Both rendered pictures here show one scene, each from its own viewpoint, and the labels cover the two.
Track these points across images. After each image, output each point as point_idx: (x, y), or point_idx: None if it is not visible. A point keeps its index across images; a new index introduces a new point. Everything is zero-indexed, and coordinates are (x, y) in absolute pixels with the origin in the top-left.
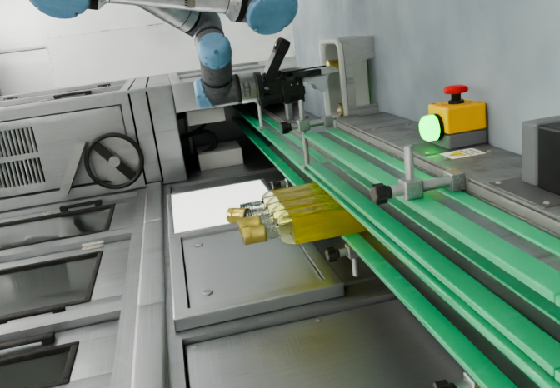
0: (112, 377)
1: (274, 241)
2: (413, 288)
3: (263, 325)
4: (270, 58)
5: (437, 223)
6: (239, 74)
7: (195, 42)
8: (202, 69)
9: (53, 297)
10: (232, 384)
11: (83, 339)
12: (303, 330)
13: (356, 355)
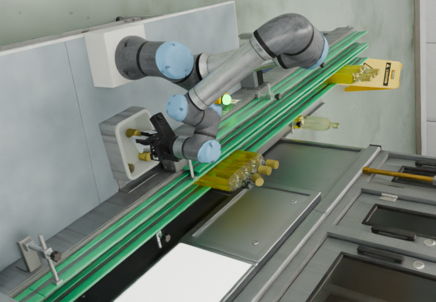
0: (358, 190)
1: (224, 220)
2: (265, 136)
3: None
4: (165, 128)
5: (282, 92)
6: (187, 137)
7: (205, 114)
8: (218, 124)
9: (359, 272)
10: (322, 175)
11: (358, 223)
12: (279, 183)
13: (279, 168)
